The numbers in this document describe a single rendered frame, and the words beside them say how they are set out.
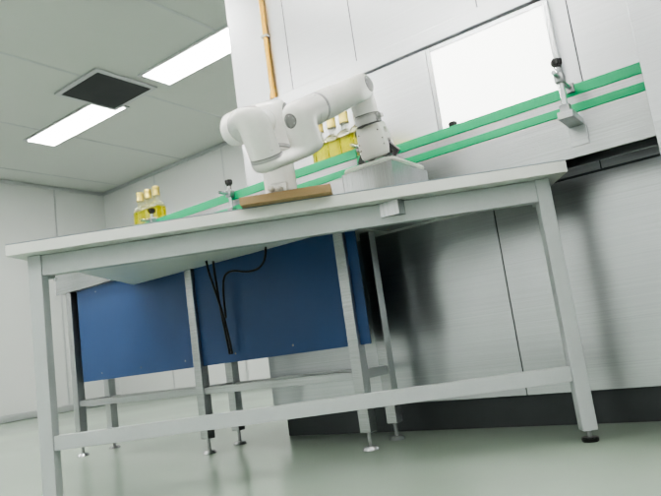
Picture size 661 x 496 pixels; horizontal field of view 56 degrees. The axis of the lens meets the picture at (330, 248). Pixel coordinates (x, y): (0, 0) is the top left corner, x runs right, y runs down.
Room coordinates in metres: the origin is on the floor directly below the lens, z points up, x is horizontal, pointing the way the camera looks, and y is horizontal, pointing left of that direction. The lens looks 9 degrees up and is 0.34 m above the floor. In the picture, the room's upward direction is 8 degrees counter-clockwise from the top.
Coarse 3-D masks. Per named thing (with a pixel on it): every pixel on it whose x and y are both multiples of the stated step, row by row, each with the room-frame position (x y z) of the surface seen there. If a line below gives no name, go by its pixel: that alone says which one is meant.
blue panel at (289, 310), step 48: (96, 288) 2.84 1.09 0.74; (144, 288) 2.64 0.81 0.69; (240, 288) 2.33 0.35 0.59; (288, 288) 2.19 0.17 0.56; (336, 288) 2.08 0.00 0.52; (96, 336) 2.85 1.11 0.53; (144, 336) 2.66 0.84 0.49; (240, 336) 2.34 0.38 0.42; (288, 336) 2.21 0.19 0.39; (336, 336) 2.09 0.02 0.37
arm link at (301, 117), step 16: (304, 96) 1.55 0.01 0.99; (320, 96) 1.57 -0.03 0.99; (288, 112) 1.51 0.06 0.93; (304, 112) 1.51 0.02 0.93; (320, 112) 1.56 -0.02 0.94; (288, 128) 1.53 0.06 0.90; (304, 128) 1.52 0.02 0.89; (304, 144) 1.54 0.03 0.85; (320, 144) 1.56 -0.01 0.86; (272, 160) 1.53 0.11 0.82; (288, 160) 1.54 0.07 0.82
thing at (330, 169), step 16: (336, 160) 2.03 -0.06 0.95; (352, 160) 2.00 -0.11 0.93; (304, 176) 2.12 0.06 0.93; (320, 176) 2.08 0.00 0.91; (336, 176) 2.04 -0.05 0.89; (240, 192) 2.29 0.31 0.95; (256, 192) 2.25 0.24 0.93; (192, 208) 2.44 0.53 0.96; (208, 208) 2.39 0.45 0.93; (224, 208) 2.35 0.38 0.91; (240, 208) 2.30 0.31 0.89
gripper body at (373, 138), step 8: (360, 128) 1.80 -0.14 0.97; (368, 128) 1.79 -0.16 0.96; (376, 128) 1.78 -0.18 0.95; (384, 128) 1.78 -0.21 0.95; (360, 136) 1.81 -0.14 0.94; (368, 136) 1.79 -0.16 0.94; (376, 136) 1.78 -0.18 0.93; (384, 136) 1.77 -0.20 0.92; (360, 144) 1.82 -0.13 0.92; (368, 144) 1.80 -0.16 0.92; (376, 144) 1.79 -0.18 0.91; (384, 144) 1.78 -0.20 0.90; (360, 152) 1.83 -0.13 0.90; (368, 152) 1.81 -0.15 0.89; (376, 152) 1.80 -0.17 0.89; (384, 152) 1.79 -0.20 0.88
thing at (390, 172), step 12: (372, 168) 1.73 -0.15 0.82; (384, 168) 1.71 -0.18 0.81; (396, 168) 1.72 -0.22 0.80; (408, 168) 1.78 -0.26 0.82; (420, 168) 1.84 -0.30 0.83; (348, 180) 1.78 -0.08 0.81; (360, 180) 1.76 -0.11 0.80; (372, 180) 1.73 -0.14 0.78; (384, 180) 1.71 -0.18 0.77; (396, 180) 1.71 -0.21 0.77; (408, 180) 1.77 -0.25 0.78; (420, 180) 1.83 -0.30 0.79
